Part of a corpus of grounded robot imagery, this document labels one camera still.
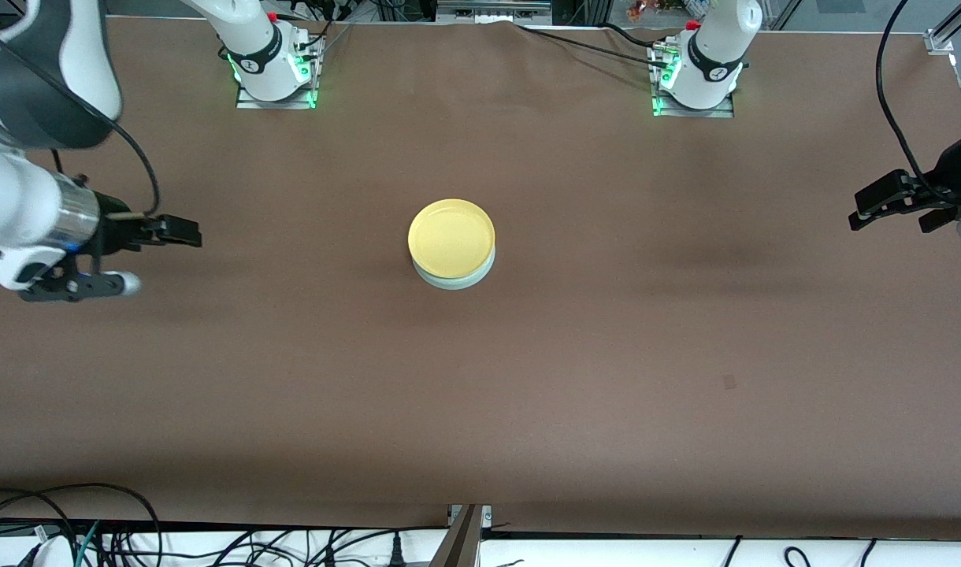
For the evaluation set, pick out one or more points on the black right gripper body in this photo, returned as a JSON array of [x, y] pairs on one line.
[[116, 233]]

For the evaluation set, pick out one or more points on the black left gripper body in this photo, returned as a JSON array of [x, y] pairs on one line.
[[955, 175]]

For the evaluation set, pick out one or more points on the yellow round plate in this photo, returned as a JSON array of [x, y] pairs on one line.
[[451, 236]]

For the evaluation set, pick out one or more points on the pale green round plate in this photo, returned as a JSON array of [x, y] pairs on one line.
[[453, 285]]

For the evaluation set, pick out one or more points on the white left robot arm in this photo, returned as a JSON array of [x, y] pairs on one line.
[[709, 63]]

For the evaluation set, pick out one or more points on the colourful small toy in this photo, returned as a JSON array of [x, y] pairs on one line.
[[642, 9]]

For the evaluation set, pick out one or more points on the brown table cloth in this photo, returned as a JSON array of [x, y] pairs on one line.
[[480, 409]]

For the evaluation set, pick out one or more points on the metal table corner bracket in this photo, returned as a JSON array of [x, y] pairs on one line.
[[939, 41]]

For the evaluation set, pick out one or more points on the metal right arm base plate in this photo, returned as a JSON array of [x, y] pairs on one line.
[[276, 103]]

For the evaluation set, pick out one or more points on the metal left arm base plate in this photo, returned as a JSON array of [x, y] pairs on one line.
[[693, 113]]

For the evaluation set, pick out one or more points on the aluminium profile bracket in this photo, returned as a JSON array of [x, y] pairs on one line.
[[466, 543]]

